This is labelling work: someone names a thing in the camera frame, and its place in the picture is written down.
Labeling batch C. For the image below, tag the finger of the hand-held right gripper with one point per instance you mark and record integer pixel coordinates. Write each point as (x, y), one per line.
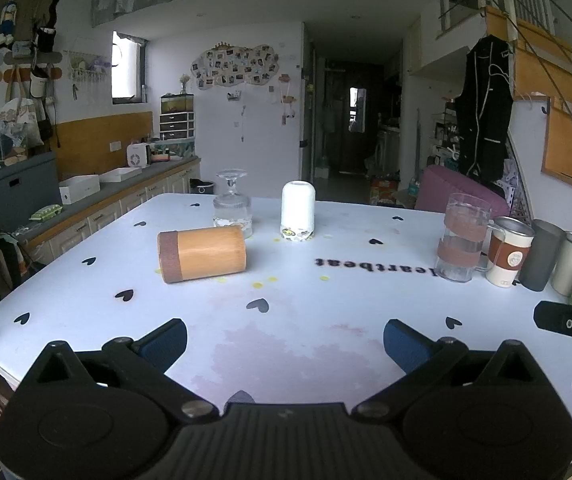
(555, 316)

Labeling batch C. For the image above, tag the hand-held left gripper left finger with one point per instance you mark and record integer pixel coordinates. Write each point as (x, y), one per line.
(163, 346)

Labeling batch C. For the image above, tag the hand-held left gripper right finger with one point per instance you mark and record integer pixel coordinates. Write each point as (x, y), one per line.
(406, 347)

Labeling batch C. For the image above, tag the grey cup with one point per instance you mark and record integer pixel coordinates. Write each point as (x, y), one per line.
(540, 255)

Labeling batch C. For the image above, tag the bamboo cup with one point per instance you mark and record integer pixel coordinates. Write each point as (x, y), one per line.
(201, 254)

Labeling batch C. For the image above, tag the white cup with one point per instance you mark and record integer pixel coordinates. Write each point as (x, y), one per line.
(298, 210)

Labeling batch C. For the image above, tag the white mug with brown sleeve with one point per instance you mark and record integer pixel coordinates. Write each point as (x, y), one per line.
(508, 257)

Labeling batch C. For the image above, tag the white heart printed tablecloth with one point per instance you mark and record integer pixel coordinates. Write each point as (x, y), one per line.
(296, 310)

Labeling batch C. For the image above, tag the glass mug with brown bands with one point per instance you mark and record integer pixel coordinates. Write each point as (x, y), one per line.
(463, 240)

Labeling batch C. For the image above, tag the white counter cabinet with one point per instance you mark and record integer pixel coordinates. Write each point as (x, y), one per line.
(116, 200)

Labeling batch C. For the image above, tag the clear glass goblet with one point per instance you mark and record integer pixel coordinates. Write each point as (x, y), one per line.
(232, 207)

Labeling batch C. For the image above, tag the purple armchair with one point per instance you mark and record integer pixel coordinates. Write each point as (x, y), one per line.
(458, 185)

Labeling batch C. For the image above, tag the black waste bin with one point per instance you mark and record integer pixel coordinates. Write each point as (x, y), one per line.
(202, 186)

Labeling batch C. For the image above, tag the white flat tray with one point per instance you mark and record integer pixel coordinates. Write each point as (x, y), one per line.
(121, 174)

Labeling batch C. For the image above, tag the green pouch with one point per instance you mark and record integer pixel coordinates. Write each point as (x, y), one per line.
(46, 212)

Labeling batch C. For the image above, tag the white open box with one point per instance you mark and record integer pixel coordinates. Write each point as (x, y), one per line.
(79, 189)

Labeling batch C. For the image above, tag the small white appliance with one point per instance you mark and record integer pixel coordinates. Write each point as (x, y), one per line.
(138, 155)

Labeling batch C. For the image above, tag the wooden staircase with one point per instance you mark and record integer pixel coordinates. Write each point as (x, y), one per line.
(560, 110)

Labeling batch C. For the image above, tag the grey storage box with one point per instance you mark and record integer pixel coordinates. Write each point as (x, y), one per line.
(16, 190)

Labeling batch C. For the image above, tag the black hanging coat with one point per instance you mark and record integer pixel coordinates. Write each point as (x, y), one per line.
(483, 105)

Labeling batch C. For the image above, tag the small drawer organizer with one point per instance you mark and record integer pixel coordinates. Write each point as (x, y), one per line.
(177, 120)

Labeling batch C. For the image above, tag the window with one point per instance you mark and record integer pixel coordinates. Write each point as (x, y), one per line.
(128, 67)

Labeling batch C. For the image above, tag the cloud shaped photo board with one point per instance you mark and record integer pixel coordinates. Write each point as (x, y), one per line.
(236, 67)

